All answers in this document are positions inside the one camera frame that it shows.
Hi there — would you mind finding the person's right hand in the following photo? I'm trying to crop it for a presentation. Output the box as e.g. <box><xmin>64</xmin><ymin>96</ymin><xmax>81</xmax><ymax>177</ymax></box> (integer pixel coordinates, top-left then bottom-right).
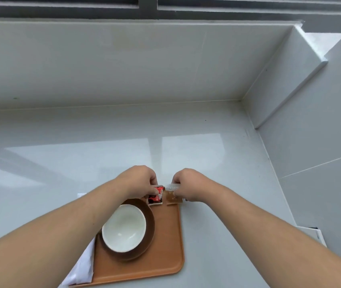
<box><xmin>171</xmin><ymin>168</ymin><xmax>221</xmax><ymax>203</ymax></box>

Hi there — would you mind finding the person's left hand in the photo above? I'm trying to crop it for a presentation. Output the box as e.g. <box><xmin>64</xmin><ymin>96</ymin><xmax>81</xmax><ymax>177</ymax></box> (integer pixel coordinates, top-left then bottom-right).
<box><xmin>114</xmin><ymin>165</ymin><xmax>159</xmax><ymax>200</ymax></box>

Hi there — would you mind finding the red sauce packet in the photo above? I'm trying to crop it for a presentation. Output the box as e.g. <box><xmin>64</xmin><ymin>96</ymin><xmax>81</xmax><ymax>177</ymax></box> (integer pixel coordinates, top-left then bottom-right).
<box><xmin>148</xmin><ymin>186</ymin><xmax>164</xmax><ymax>205</ymax></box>

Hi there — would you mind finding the clear brown sauce packet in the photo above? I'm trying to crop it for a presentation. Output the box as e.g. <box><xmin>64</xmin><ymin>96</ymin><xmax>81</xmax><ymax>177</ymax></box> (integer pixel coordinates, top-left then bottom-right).
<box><xmin>164</xmin><ymin>183</ymin><xmax>184</xmax><ymax>205</ymax></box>

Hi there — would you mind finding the person's left forearm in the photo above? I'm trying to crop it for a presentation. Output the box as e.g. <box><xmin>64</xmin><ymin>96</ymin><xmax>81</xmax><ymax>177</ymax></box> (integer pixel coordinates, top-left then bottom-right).
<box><xmin>0</xmin><ymin>179</ymin><xmax>126</xmax><ymax>288</ymax></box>

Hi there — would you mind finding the person's right forearm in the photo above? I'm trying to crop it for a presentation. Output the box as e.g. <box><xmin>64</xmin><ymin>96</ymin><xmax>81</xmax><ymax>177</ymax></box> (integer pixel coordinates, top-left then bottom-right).
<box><xmin>209</xmin><ymin>188</ymin><xmax>341</xmax><ymax>288</ymax></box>

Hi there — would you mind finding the dark brown round plate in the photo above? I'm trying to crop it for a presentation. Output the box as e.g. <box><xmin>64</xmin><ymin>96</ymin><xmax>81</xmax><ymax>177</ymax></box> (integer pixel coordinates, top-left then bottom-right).
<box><xmin>98</xmin><ymin>198</ymin><xmax>156</xmax><ymax>262</ymax></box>

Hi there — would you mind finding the white ceramic bowl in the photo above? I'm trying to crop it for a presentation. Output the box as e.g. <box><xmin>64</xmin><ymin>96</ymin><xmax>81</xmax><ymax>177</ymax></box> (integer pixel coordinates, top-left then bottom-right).
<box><xmin>102</xmin><ymin>204</ymin><xmax>147</xmax><ymax>253</ymax></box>

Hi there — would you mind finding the brown wooden tray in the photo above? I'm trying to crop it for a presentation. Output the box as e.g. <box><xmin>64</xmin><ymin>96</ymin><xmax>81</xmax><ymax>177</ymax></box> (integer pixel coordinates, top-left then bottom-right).
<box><xmin>68</xmin><ymin>197</ymin><xmax>185</xmax><ymax>287</ymax></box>

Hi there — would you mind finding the white paper napkin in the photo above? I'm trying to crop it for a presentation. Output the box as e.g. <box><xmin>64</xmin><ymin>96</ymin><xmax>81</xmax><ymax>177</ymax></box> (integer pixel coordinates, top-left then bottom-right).
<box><xmin>57</xmin><ymin>237</ymin><xmax>96</xmax><ymax>288</ymax></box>

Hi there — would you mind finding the white flat panel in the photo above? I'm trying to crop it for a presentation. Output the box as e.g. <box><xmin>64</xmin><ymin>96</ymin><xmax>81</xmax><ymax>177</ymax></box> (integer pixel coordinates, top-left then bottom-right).
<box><xmin>295</xmin><ymin>226</ymin><xmax>328</xmax><ymax>248</ymax></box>

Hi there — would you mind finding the grey window frame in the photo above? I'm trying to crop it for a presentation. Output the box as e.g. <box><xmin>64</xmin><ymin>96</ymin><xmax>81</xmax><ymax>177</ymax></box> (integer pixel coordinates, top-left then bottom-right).
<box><xmin>0</xmin><ymin>0</ymin><xmax>341</xmax><ymax>21</ymax></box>

